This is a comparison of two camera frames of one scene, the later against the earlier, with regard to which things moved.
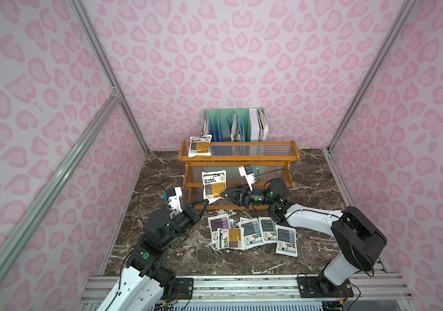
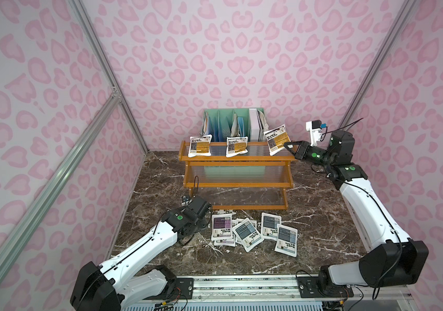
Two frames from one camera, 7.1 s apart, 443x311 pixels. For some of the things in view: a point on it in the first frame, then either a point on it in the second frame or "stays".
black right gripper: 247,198 -> 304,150
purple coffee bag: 218,221 stays
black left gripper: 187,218 -> 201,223
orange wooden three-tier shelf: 271,160 stays
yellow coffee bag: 200,146 stays
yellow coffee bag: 214,184 -> 236,145
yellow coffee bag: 230,238 -> 276,138
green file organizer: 235,124 stays
